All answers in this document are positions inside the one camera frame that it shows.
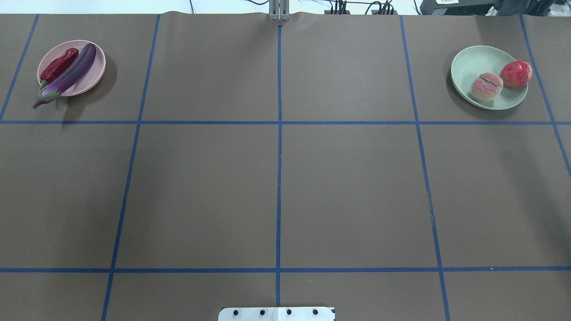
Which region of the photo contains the yellow pink peach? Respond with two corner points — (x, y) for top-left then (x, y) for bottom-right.
(471, 72), (504, 102)

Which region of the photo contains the purple eggplant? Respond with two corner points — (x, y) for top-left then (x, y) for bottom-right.
(33, 43), (96, 108)

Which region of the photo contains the red chili pepper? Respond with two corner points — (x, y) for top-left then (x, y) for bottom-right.
(40, 48), (80, 86)

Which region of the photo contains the pink plate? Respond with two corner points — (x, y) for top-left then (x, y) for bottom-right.
(36, 39), (106, 97)

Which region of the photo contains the black power adapter box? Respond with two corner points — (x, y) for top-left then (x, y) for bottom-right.
(420, 0), (496, 16)

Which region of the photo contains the aluminium frame post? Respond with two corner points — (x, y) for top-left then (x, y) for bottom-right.
(269, 0), (291, 21)

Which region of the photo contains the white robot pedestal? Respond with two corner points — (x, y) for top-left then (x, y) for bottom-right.
(218, 306), (336, 321)

